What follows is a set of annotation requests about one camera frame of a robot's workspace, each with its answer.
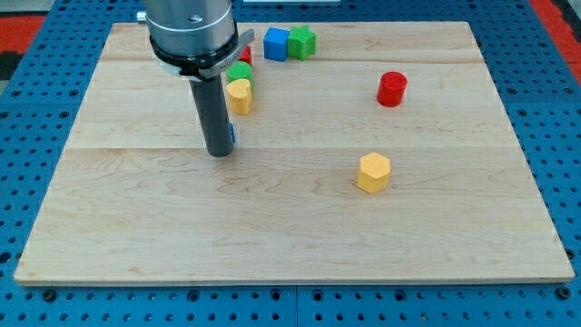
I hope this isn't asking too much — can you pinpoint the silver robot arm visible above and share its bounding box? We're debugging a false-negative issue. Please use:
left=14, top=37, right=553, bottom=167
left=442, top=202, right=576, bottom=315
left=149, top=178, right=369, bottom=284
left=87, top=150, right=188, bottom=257
left=143, top=0, right=255, bottom=82

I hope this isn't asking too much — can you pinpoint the yellow heart block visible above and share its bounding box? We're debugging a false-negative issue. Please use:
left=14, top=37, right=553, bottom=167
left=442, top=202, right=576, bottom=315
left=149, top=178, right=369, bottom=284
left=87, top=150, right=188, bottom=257
left=226, top=79, right=252, bottom=115

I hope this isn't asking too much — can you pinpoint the yellow hexagon block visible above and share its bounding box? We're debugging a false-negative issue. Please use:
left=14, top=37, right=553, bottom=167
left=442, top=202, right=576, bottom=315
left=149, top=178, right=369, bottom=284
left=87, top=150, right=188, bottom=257
left=356, top=153, right=391, bottom=193

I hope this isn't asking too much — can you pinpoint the red cylinder block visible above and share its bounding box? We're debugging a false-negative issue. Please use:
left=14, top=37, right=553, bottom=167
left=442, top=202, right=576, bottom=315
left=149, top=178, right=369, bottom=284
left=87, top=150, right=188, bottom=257
left=376, top=71, right=408, bottom=107

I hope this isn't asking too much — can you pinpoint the green star block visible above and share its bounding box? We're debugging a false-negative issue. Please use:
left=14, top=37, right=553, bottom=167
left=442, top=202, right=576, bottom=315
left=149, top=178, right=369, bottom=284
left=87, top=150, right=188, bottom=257
left=287, top=25, right=317, bottom=61

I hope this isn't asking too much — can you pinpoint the light wooden board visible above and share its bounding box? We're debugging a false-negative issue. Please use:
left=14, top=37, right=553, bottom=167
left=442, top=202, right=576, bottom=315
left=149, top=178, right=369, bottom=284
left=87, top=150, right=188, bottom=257
left=14, top=22, right=575, bottom=286

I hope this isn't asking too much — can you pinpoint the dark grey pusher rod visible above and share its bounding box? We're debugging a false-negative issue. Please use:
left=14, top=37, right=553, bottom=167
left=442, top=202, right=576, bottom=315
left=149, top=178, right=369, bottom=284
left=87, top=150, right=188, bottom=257
left=190, top=76, right=234, bottom=157

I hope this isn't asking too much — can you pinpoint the red block behind arm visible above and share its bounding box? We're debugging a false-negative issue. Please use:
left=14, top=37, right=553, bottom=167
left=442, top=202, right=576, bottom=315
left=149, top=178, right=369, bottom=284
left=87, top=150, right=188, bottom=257
left=239, top=45, right=252, bottom=66

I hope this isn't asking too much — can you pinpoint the green cylinder block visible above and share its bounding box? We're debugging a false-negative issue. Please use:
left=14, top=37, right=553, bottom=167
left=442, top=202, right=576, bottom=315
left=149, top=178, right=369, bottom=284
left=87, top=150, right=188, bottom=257
left=226, top=61, right=253, bottom=85

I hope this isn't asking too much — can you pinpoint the blue cube block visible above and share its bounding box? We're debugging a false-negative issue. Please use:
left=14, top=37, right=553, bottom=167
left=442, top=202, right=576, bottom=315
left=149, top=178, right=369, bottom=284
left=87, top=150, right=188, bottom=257
left=263, top=27, right=290, bottom=62

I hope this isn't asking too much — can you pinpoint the blue triangle block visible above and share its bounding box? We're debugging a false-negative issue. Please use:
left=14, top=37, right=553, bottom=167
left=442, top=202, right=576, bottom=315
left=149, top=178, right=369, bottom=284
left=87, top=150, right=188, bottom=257
left=230, top=122, right=237, bottom=144

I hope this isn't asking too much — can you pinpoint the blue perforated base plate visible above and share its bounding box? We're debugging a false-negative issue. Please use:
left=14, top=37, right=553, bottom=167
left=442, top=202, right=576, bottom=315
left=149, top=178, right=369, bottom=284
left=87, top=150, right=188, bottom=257
left=1, top=0, right=580, bottom=326

